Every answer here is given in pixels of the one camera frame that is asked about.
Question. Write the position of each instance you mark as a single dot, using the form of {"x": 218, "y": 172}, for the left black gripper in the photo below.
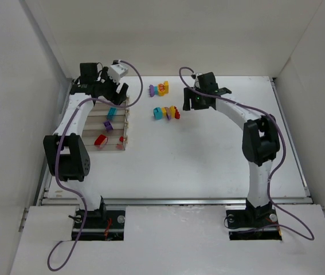
{"x": 116, "y": 91}

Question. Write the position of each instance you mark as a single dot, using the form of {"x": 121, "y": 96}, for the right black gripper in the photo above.
{"x": 194, "y": 101}

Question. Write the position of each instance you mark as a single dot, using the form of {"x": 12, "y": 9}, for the teal lego block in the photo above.
{"x": 111, "y": 113}
{"x": 158, "y": 113}

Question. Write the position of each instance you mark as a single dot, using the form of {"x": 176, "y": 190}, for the yellow flower lego block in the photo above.
{"x": 162, "y": 88}

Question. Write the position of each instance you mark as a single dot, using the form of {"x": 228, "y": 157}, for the purple square lego block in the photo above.
{"x": 108, "y": 126}

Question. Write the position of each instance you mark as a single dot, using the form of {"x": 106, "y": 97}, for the red round lego block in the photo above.
{"x": 101, "y": 141}

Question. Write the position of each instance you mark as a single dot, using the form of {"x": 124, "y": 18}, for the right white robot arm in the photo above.
{"x": 260, "y": 144}

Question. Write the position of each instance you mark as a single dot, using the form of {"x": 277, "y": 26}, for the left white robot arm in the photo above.
{"x": 66, "y": 154}

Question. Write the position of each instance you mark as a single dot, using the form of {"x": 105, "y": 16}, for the clear compartment organizer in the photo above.
{"x": 94, "y": 127}

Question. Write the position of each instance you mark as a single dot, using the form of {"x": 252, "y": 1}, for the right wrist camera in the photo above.
{"x": 196, "y": 77}

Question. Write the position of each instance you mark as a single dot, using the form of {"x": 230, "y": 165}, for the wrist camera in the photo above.
{"x": 196, "y": 77}
{"x": 116, "y": 72}

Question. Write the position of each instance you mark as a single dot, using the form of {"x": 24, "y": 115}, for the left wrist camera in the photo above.
{"x": 116, "y": 72}

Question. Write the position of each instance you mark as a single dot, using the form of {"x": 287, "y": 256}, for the aluminium rail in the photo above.
{"x": 157, "y": 202}

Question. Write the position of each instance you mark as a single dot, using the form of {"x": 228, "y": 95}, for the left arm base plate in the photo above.
{"x": 106, "y": 226}

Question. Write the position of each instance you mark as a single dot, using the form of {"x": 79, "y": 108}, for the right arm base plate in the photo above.
{"x": 244, "y": 225}

